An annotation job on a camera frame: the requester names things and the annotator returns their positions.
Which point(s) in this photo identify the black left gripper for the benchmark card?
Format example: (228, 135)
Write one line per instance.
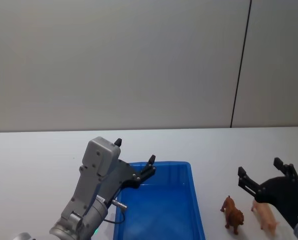
(120, 178)

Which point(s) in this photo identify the pink toy pig figure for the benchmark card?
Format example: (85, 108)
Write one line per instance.
(266, 215)

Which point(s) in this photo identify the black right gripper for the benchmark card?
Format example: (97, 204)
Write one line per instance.
(281, 195)

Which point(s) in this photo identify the blue plastic bin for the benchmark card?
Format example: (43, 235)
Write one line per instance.
(161, 210)

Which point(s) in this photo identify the brown toy dog figure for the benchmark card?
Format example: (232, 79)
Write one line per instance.
(233, 215)

